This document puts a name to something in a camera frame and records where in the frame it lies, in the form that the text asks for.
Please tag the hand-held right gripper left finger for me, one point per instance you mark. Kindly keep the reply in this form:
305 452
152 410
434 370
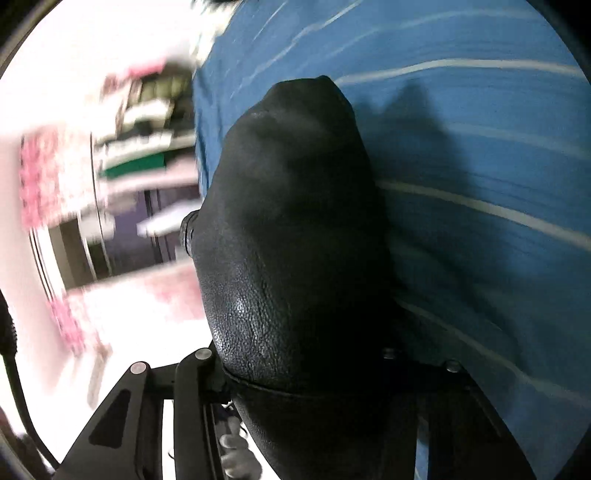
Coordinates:
194 392

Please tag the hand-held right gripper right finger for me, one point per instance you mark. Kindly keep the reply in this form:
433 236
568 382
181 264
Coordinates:
443 415

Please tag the black leather jacket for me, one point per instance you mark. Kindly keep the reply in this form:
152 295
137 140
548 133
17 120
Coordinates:
286 230

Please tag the pile of clothes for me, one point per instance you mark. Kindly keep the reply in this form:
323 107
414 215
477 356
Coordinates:
134 166

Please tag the pink patterned cloth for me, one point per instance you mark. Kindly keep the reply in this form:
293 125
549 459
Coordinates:
46 184

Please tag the blue striped bed sheet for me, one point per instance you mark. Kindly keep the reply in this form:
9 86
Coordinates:
485 115

